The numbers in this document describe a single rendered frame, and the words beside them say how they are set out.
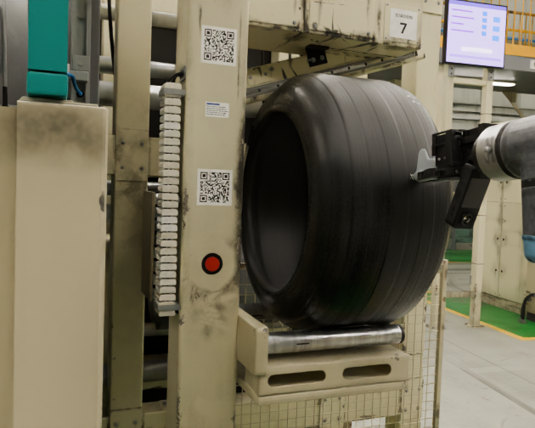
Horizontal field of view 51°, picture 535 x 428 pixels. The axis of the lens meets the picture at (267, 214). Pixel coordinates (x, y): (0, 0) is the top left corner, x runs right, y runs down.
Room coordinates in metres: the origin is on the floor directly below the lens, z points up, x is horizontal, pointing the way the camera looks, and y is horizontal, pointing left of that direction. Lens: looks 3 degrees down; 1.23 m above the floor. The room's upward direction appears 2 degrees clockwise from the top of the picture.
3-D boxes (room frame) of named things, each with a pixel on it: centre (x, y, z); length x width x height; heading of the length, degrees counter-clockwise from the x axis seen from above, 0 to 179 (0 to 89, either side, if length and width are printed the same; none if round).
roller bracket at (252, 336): (1.28, 0.07, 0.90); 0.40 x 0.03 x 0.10; 21
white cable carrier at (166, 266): (1.17, 0.20, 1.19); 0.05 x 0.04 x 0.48; 21
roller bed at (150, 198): (1.62, 0.25, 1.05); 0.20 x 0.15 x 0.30; 111
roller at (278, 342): (1.21, -0.15, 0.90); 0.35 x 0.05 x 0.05; 111
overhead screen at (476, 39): (5.00, -1.75, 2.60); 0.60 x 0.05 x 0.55; 105
